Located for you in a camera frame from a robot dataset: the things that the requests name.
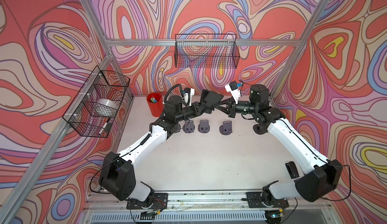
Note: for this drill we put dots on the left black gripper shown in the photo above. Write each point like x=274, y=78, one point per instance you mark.
x=194, y=109

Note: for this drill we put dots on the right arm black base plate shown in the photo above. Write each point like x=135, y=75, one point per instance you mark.
x=260, y=200

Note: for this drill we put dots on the red cylindrical pen cup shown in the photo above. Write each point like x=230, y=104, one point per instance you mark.
x=155, y=103

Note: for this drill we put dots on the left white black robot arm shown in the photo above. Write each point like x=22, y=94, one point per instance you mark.
x=117, y=175

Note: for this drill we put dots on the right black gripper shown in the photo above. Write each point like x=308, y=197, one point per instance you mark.
x=230, y=109

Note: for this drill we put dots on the black stapler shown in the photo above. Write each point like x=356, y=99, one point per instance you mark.
x=292, y=169

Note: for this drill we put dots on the black wire basket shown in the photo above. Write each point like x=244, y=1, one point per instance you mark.
x=88, y=117
x=199, y=50

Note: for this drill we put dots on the black rectangular phone stand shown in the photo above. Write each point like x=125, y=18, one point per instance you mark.
x=209, y=99

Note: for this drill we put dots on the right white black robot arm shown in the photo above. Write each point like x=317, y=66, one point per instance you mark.
x=320, y=175

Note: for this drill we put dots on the left black wire basket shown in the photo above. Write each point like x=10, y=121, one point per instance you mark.
x=88, y=117

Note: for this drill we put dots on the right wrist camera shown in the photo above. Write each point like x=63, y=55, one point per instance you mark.
x=234, y=89

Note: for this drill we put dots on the rear black wire basket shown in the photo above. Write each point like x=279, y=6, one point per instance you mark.
x=199, y=50

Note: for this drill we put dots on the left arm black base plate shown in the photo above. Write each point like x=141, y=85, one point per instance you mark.
x=156, y=202

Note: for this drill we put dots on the dark grey phone stand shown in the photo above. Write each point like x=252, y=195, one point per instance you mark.
x=259, y=129

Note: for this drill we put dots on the white marker in basket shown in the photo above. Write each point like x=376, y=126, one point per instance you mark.
x=103, y=128

